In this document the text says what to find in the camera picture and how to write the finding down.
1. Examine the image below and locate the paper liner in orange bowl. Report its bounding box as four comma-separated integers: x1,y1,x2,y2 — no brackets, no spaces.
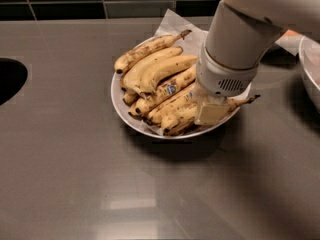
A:
275,30,302,56

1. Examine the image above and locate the white banana bowl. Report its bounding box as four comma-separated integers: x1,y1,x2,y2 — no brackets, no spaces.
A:
111,31,251,139

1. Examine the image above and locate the white paper liner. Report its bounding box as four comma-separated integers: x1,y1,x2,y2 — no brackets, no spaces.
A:
139,8,248,135

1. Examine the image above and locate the spotted banana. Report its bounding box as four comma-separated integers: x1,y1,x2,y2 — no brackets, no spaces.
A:
161,95,259,136
114,29,191,74

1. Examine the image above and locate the short banana at left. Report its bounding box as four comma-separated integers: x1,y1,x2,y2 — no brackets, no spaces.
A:
122,92,139,106

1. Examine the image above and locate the yellow banana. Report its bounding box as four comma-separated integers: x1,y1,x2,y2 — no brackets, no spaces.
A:
120,46,183,93
139,54,197,93

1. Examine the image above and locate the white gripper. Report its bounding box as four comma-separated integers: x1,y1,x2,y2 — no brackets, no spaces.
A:
192,45,257,125

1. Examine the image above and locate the white bowl of oranges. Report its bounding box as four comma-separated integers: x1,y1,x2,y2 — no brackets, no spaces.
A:
299,37,320,113

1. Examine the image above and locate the lower stickered banana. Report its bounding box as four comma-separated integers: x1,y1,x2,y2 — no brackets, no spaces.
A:
145,83,195,125

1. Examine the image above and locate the banana with blue sticker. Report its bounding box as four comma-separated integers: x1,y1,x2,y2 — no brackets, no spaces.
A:
134,67,196,116

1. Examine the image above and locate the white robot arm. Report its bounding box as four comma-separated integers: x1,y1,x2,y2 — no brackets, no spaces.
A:
193,0,320,125

